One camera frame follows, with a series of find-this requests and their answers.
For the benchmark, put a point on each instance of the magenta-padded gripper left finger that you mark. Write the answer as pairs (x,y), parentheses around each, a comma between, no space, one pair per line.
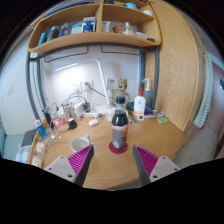
(60,166)

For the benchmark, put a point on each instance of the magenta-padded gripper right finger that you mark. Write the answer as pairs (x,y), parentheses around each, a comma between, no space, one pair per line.
(163,166)

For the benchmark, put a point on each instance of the dark drink bottle black cap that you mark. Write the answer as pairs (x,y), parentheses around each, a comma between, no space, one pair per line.
(120,126)

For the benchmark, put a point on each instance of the white earphones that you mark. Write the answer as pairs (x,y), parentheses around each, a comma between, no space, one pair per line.
(53,136)

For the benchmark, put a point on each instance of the blue tube white cap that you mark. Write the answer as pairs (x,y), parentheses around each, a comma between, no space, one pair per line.
(40,130)

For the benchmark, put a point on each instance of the dark grey laptop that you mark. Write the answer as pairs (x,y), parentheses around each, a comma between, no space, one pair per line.
(28,137)

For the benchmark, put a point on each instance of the black charger block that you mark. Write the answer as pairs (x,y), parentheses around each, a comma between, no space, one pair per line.
(72,124)

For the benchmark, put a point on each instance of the red packet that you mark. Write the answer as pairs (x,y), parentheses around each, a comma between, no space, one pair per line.
(60,122)

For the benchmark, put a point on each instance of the small green packet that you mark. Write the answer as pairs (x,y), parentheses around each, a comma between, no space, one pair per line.
(162,120)

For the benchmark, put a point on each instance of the black slim device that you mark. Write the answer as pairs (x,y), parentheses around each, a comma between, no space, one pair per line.
(47,118)

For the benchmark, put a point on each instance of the bed with checked blanket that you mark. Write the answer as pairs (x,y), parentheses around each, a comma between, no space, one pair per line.
(13,148)

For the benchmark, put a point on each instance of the flat round red coaster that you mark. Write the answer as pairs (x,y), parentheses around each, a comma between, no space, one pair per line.
(113,150)

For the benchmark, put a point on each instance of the small white thermometer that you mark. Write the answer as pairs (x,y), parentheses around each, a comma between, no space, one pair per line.
(140,117)

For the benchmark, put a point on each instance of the white earbuds case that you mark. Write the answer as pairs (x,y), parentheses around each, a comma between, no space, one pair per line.
(93,122)

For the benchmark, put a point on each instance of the steel tumbler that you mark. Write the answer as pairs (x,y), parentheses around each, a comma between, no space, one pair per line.
(68,111)

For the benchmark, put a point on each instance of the grey ruler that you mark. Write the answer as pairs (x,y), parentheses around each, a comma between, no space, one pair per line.
(132,116)

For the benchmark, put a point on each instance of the white power strip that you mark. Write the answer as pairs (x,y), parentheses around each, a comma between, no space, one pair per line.
(90,115)

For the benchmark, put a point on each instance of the white power adapter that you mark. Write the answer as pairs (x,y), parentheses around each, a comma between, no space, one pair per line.
(79,109)

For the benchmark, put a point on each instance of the black plug adapter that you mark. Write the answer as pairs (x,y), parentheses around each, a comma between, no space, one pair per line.
(87,107)

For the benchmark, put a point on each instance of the white pump lotion bottle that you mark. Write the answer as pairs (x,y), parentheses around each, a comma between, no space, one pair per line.
(139,105)

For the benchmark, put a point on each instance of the dark green jar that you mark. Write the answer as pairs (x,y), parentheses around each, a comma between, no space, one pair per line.
(130,106)

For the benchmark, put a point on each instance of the clear spray bottle blue nozzle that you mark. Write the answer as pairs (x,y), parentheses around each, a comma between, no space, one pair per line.
(149,98)

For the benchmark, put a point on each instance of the wooden tree figurine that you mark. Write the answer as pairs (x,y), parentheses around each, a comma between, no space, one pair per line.
(122,87)

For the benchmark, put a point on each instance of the white printed box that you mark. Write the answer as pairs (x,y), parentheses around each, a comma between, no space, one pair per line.
(112,83)

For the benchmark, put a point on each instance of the wooden shelf unit with items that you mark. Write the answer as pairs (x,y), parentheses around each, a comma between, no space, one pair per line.
(93,38)

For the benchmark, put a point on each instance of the white wall outlet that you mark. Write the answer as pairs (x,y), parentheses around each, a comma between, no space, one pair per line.
(76,88)
(90,87)

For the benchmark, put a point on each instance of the white wall switch plate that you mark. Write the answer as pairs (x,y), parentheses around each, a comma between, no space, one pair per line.
(10,91)

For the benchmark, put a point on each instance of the grey metal desk frame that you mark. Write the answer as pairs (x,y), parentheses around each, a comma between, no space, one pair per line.
(143,70)

